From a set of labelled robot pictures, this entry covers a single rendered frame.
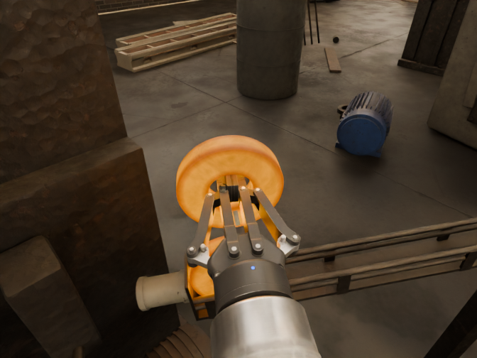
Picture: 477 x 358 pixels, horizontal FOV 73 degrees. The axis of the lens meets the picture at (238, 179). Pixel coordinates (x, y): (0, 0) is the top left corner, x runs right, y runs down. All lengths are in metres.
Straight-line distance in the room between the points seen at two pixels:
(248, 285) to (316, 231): 1.39
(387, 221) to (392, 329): 0.60
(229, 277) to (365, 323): 1.15
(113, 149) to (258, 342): 0.46
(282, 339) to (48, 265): 0.39
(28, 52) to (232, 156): 0.33
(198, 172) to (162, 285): 0.26
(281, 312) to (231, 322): 0.04
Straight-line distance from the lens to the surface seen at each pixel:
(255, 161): 0.42
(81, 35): 0.59
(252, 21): 2.81
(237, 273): 0.31
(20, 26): 0.57
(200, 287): 0.61
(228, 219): 0.38
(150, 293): 0.62
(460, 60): 2.65
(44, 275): 0.56
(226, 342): 0.28
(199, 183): 0.44
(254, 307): 0.28
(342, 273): 0.63
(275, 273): 0.31
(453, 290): 1.69
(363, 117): 2.09
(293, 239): 0.36
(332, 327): 1.39
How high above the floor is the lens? 1.19
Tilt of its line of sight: 38 degrees down
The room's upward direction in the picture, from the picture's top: straight up
